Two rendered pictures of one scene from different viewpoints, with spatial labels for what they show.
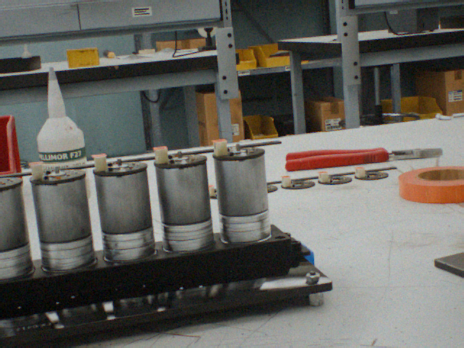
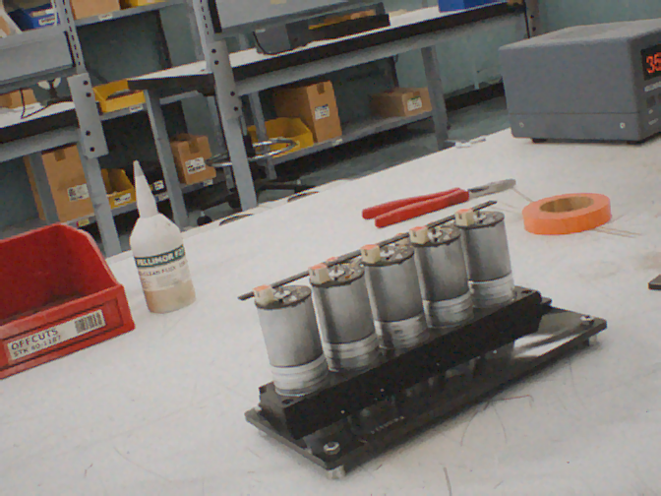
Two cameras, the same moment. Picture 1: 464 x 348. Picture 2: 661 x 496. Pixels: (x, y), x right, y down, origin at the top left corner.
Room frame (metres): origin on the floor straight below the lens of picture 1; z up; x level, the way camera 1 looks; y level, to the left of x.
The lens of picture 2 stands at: (-0.03, 0.19, 0.93)
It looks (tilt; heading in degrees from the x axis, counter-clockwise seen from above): 16 degrees down; 343
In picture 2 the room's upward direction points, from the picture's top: 12 degrees counter-clockwise
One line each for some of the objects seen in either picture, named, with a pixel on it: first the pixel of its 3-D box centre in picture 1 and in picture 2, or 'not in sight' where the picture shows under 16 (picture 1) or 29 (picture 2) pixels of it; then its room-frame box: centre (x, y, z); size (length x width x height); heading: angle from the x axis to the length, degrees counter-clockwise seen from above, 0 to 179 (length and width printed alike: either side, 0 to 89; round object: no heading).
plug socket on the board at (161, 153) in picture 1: (163, 154); (420, 234); (0.36, 0.03, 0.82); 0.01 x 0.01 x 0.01; 13
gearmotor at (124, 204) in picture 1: (126, 219); (396, 304); (0.36, 0.05, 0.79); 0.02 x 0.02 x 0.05
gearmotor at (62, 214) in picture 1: (64, 228); (347, 326); (0.35, 0.08, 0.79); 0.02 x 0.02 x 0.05
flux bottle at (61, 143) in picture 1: (59, 134); (153, 233); (0.59, 0.12, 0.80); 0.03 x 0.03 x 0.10
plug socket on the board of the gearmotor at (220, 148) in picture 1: (222, 147); (465, 217); (0.37, 0.00, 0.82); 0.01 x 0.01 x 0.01; 13
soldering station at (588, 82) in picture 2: not in sight; (604, 82); (0.72, -0.33, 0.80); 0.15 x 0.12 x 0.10; 18
